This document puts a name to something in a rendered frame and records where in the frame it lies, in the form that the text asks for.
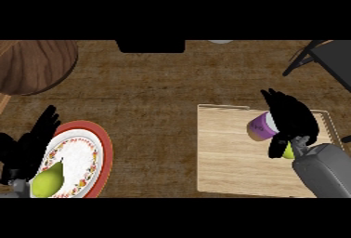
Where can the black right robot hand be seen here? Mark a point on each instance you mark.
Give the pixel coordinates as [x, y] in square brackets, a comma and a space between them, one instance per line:
[292, 119]

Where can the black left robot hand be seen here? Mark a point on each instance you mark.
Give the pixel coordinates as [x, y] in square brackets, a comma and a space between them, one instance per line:
[28, 145]

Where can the purple can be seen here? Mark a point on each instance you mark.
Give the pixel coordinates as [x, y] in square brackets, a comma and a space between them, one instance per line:
[259, 127]

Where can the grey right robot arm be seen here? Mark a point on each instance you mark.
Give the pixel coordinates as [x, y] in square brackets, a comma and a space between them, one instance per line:
[321, 172]

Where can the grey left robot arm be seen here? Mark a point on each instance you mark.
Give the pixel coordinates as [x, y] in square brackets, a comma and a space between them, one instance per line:
[16, 188]

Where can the pale wooden tray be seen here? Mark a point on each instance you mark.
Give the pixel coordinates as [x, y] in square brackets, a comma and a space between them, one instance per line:
[233, 155]

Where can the green fruit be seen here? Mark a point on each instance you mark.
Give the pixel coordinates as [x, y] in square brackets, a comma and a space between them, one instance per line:
[287, 152]

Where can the green pear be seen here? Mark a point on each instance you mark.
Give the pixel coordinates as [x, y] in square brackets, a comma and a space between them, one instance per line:
[47, 182]

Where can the red-rimmed floral plate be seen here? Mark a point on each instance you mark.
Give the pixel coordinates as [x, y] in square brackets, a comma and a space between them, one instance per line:
[87, 155]

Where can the round brown wooden board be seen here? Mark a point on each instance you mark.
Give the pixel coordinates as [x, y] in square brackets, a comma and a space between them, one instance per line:
[31, 65]

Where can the pale grey round object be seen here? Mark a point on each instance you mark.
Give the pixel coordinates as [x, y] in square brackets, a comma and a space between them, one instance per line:
[220, 41]

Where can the black appliance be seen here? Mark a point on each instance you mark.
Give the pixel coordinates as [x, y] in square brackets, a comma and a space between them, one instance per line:
[152, 46]

